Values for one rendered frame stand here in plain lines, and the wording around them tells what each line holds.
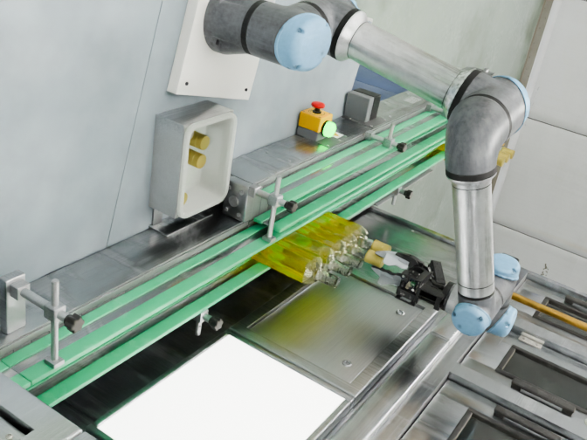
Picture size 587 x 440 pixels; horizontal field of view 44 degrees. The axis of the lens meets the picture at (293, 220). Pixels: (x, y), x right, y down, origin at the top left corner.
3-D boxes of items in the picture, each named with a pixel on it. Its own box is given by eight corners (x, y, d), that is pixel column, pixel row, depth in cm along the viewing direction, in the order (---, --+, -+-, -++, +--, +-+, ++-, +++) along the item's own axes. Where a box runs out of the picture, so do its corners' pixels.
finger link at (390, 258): (370, 249, 176) (403, 269, 172) (382, 241, 180) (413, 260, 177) (366, 259, 177) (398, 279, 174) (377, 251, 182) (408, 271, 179)
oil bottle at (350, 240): (279, 231, 193) (348, 263, 184) (281, 212, 190) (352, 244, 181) (290, 224, 197) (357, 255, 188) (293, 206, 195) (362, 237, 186)
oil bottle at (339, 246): (266, 237, 188) (336, 270, 179) (269, 218, 186) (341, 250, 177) (278, 230, 193) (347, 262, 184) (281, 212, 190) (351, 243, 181)
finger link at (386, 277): (363, 272, 179) (397, 283, 174) (374, 264, 183) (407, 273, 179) (362, 284, 180) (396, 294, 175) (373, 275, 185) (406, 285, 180)
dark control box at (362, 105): (341, 114, 229) (364, 123, 225) (346, 91, 225) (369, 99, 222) (354, 110, 235) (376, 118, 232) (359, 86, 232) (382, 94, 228)
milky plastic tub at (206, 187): (149, 208, 163) (178, 222, 159) (156, 113, 152) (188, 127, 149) (199, 187, 176) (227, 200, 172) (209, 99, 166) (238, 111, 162)
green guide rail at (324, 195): (252, 221, 178) (279, 233, 174) (253, 217, 177) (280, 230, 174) (488, 97, 315) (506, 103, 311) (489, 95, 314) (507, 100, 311)
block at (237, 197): (219, 213, 177) (242, 224, 174) (224, 178, 173) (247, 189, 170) (228, 209, 180) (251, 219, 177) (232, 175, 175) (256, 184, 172)
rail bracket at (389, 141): (361, 139, 218) (401, 154, 212) (366, 116, 214) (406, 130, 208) (368, 136, 221) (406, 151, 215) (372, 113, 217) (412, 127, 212)
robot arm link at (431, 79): (287, -9, 152) (521, 113, 134) (325, -22, 162) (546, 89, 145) (275, 43, 159) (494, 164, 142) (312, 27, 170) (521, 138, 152)
